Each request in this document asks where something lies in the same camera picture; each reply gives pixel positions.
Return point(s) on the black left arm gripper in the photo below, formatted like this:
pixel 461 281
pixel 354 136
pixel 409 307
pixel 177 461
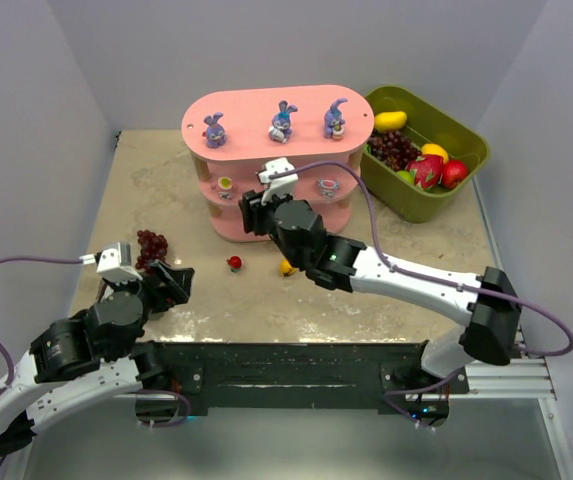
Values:
pixel 161 288

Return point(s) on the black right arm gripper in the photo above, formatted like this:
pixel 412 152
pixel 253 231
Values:
pixel 250 212

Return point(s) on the pink toy with green centre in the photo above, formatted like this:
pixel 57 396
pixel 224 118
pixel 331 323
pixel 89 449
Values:
pixel 224 187

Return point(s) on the pink toy with blue bow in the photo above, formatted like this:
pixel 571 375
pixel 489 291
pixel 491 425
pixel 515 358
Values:
pixel 327 187

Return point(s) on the purple bunny toy blue ears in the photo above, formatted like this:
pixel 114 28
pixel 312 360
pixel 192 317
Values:
pixel 280 129

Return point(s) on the purple bunny toy red bow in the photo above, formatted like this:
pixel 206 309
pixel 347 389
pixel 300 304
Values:
pixel 215 134

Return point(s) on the purple bunny toy with cup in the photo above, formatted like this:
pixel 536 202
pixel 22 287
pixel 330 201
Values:
pixel 334 123

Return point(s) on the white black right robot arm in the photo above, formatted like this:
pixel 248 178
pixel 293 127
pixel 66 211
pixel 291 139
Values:
pixel 482 307

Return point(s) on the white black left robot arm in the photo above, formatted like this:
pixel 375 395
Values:
pixel 93 355

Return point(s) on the dark red grape bunch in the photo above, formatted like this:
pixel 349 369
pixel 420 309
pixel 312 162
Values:
pixel 153 247

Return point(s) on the red haired mermaid toy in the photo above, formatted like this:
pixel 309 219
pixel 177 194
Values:
pixel 234 263

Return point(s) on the purple grape bunch in bin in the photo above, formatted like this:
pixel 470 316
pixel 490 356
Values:
pixel 392 148

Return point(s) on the green lime toy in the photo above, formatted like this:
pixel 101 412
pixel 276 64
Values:
pixel 406 176

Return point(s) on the yellow mango toy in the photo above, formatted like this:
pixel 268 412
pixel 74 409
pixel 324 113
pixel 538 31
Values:
pixel 390 121

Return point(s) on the red dragon fruit toy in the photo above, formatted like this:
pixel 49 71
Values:
pixel 426 170

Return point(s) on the olive green plastic bin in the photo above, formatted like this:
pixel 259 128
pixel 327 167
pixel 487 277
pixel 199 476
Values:
pixel 419 128

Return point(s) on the red apple toy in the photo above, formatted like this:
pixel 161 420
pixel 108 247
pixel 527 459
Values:
pixel 454 172

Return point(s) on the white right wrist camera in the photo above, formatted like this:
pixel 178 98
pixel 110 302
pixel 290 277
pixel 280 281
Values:
pixel 279 179

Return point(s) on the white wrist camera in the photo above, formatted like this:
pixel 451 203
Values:
pixel 116 260
pixel 279 179

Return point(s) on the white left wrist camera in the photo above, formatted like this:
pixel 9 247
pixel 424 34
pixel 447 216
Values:
pixel 116 260

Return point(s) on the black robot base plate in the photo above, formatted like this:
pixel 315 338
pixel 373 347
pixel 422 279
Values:
pixel 201 377

